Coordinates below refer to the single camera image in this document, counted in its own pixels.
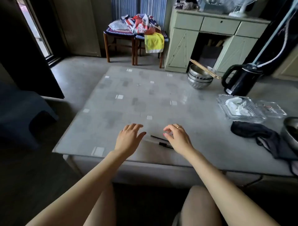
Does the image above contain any white cable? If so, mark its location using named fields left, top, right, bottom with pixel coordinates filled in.
left=256, top=14, right=298, bottom=68

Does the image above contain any crumpled white tissue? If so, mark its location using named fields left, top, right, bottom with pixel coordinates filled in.
left=225, top=97, right=255, bottom=117

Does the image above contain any white table fan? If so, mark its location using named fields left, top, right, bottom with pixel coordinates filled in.
left=229, top=0, right=257, bottom=18

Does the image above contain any wooden stool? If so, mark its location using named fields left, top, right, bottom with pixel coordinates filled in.
left=134, top=31, right=168, bottom=69
left=103, top=30, right=136, bottom=66

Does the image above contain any person's right hand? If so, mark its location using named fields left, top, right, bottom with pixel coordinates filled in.
left=163, top=124, right=195, bottom=157

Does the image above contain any clear plastic lid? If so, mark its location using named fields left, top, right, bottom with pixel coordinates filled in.
left=253, top=100, right=287, bottom=119

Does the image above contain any yellow towel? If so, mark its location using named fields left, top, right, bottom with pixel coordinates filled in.
left=144, top=32, right=165, bottom=54

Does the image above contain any black electric kettle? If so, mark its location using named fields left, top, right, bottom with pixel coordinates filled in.
left=221, top=63, right=264, bottom=97

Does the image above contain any grey door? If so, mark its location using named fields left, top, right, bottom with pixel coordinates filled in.
left=52, top=0, right=102, bottom=58

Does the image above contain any person's left forearm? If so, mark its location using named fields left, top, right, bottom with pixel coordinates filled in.
left=26, top=149, right=127, bottom=226

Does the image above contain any wooden chopstick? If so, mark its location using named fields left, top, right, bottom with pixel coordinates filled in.
left=190, top=59, right=219, bottom=79
left=190, top=61, right=221, bottom=79

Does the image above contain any steel pot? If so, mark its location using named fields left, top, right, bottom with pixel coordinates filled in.
left=280, top=116, right=298, bottom=153

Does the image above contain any blue striped curtain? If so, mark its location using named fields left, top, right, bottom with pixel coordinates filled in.
left=111, top=0, right=168, bottom=29

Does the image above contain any clear plastic container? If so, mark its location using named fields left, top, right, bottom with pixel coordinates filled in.
left=216, top=94, right=267, bottom=124

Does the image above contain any person's left hand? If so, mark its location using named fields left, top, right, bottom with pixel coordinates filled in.
left=114, top=123, right=147, bottom=160

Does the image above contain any pale green wooden desk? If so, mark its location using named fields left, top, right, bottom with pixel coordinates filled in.
left=164, top=8, right=272, bottom=73

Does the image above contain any person's right forearm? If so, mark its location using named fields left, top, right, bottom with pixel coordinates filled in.
left=185, top=148, right=281, bottom=226

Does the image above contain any steel bowl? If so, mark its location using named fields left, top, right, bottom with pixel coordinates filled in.
left=188, top=73, right=213, bottom=84
left=189, top=64, right=216, bottom=80
left=188, top=77, right=213, bottom=90

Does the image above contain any person's right leg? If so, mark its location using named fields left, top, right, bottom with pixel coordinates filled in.
left=179, top=185, right=223, bottom=226

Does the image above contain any dark blue plastic stool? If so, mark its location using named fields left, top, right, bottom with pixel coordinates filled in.
left=0, top=80, right=59, bottom=150

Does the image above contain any light blue pole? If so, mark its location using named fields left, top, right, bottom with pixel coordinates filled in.
left=252, top=0, right=298, bottom=65

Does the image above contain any window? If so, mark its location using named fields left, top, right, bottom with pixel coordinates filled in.
left=16, top=0, right=53, bottom=59

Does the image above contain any black cloth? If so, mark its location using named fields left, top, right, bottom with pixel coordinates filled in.
left=230, top=121, right=298, bottom=161

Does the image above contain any pile of colourful clothes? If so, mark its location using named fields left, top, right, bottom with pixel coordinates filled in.
left=108, top=14, right=164, bottom=36

